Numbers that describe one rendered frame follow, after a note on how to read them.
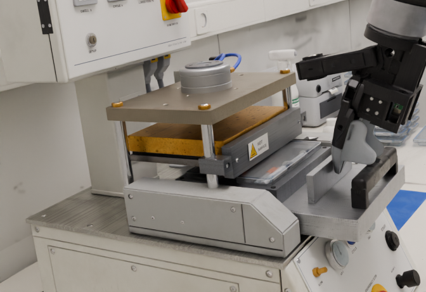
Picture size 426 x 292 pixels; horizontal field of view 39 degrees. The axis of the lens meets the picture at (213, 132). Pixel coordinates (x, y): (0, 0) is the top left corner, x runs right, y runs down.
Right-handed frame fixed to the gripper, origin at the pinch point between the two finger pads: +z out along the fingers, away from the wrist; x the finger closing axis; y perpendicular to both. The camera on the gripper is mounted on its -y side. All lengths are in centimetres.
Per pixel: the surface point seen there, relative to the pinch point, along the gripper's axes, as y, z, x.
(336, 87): -32, 24, 103
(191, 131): -20.3, 1.5, -6.4
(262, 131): -11.0, -1.1, -2.4
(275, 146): -9.9, 2.1, 1.4
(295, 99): -38, 25, 83
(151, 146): -24.2, 4.5, -10.3
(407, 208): 7, 25, 46
